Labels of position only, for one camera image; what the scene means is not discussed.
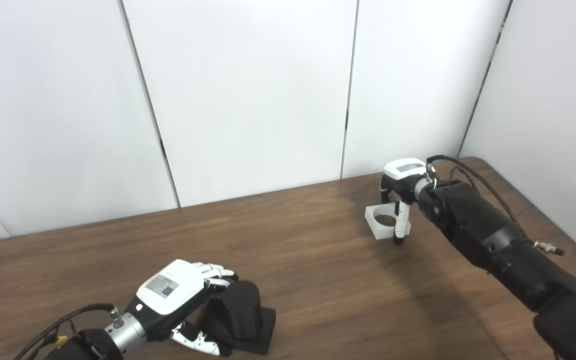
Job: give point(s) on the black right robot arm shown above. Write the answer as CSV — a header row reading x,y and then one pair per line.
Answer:
x,y
498,245

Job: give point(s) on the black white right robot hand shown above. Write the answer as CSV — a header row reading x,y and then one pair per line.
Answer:
x,y
403,175

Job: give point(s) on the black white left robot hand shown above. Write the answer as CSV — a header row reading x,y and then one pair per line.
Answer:
x,y
168,292

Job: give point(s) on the black peg with square base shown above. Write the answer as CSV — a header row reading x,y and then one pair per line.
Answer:
x,y
240,305

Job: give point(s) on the white square piece with hole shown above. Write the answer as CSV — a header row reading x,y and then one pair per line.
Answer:
x,y
374,222

